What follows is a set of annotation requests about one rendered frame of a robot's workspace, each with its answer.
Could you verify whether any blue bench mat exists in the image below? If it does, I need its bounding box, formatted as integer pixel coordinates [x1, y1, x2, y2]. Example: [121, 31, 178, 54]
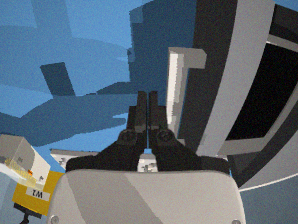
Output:
[0, 0, 197, 173]

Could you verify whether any yellow open-top bin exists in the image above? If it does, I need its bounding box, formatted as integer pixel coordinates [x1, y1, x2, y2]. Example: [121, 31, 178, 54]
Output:
[12, 171, 64, 216]

